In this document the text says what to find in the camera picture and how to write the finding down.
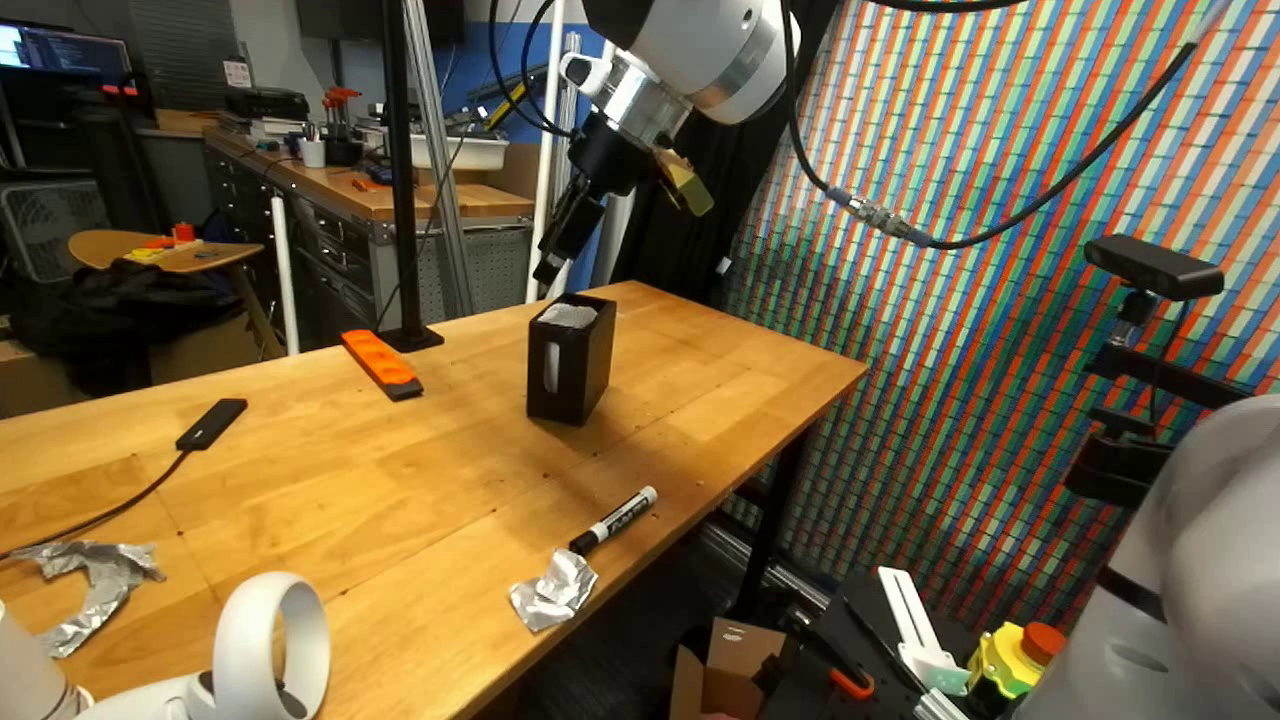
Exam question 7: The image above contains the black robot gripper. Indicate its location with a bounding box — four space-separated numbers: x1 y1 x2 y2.
533 118 655 285

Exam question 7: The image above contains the black perforated box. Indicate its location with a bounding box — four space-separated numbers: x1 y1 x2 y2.
524 295 617 425

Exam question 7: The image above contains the white towel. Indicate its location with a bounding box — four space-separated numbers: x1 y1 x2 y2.
538 303 596 395

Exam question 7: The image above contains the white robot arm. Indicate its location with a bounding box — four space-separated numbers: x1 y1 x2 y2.
533 0 802 293

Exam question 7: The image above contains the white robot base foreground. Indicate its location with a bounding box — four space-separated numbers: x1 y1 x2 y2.
1018 392 1280 720

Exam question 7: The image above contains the cardboard box on floor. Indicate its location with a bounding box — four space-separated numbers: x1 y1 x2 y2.
668 617 783 720

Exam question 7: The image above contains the black vertical pole stand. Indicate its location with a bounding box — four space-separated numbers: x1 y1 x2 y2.
385 0 436 354

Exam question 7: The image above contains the orange and black block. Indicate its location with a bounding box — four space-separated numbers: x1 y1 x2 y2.
340 330 424 399

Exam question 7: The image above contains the wooden workbench in background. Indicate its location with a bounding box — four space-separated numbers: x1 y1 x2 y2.
141 114 533 347

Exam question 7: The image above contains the black and white marker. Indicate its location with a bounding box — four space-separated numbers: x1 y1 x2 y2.
568 484 661 558

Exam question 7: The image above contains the round wooden stool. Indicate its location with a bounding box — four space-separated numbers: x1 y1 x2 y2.
70 227 256 275

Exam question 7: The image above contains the large crumpled silver foil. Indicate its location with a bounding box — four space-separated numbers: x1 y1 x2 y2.
15 540 159 662

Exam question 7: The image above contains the computer monitor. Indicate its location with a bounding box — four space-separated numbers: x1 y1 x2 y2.
0 24 134 82

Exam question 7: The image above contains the yellow red emergency stop button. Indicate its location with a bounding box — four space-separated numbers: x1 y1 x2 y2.
969 622 1068 703

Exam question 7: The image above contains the yellow-green wrist camera box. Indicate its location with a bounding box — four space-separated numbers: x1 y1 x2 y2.
655 147 715 218

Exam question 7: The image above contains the black clamp orange handle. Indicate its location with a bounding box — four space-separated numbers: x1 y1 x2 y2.
787 614 876 703

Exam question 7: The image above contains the black camera on tripod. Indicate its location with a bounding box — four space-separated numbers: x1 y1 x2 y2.
1063 233 1249 507

